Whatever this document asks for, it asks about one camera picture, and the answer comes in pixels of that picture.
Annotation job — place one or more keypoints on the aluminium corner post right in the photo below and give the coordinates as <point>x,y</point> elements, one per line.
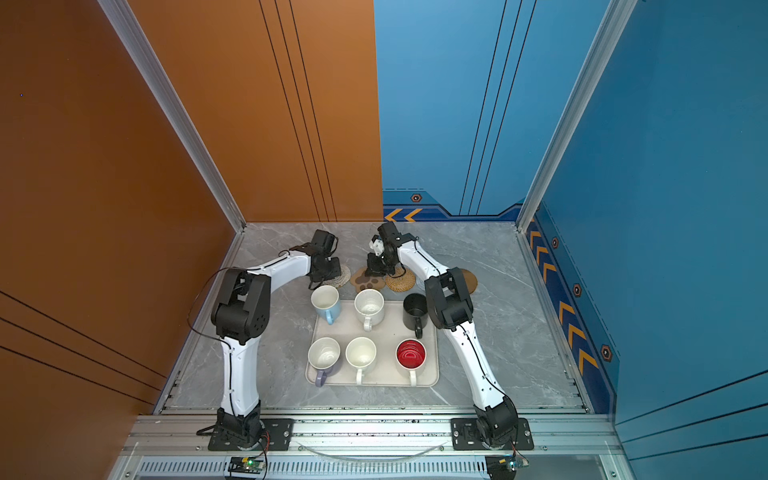
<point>608,34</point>

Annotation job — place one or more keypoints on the aluminium corner post left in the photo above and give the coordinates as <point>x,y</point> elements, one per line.
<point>127,27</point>

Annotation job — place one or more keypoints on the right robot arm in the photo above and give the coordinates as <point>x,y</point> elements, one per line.
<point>450,308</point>

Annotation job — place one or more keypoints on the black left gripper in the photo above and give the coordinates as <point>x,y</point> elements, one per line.
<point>336,262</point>

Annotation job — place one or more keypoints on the plain brown wooden round coaster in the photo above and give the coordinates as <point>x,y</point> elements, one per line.
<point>471,280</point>

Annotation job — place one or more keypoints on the red inside white mug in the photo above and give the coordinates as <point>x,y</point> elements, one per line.
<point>411,359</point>

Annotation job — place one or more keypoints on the aluminium front rail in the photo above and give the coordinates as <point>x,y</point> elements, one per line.
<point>373,444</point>

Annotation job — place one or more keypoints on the white multicolour rope coaster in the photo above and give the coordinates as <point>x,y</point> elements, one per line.
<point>341,279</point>

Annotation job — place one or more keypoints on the cork paw print coaster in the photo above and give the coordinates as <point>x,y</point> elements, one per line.
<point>361,281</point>

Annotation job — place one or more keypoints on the white serving tray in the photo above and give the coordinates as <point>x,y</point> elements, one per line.
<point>387,336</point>

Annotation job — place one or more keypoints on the left green circuit board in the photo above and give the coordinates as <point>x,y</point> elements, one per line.
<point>246,468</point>

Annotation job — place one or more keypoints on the aluminium corner post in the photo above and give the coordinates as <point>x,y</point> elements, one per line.
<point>127,27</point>
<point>608,34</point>

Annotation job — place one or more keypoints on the white mug purple handle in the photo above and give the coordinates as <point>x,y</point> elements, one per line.
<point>324,357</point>

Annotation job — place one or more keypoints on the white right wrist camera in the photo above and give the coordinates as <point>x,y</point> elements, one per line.
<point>377,246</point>

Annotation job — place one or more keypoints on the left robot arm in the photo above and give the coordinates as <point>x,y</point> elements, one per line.
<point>240,315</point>

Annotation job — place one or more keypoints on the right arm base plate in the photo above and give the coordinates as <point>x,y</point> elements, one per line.
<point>465,436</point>

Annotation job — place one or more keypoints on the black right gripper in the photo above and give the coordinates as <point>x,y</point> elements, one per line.
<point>373,268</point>

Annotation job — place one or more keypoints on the right circuit board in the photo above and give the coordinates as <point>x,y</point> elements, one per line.
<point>505,467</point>

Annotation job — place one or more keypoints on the black mug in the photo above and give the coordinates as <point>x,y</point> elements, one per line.
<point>414,312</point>

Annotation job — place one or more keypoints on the plain white mug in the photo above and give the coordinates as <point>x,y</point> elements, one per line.
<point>361,354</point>

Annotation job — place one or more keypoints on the white speckled mug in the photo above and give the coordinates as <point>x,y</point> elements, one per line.
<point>369,306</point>

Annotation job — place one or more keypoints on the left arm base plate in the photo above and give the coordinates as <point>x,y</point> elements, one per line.
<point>275,435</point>

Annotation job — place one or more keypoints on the woven rattan round coaster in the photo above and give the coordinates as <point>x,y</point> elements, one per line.
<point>402,280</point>

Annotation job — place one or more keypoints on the white mug blue handle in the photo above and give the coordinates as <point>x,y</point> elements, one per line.
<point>325,300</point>

